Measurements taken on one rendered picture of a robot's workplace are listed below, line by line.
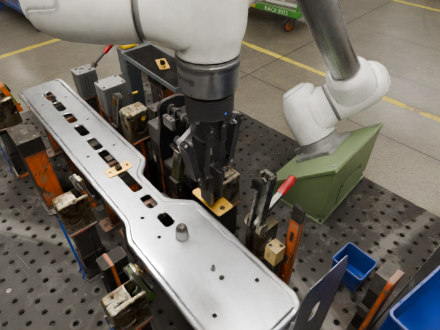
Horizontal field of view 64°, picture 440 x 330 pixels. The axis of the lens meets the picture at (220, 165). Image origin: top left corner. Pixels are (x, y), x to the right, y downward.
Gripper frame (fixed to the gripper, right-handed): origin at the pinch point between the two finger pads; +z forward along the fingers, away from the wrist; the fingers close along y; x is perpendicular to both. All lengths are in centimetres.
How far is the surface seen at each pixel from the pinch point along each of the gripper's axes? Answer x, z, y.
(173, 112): -38.7, 11.1, -17.4
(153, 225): -20.8, 28.8, 3.8
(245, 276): 6.4, 28.9, -4.5
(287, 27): -247, 123, -326
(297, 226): 10.8, 14.2, -14.8
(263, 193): -0.1, 13.0, -15.3
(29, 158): -76, 33, 19
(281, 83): -164, 129, -223
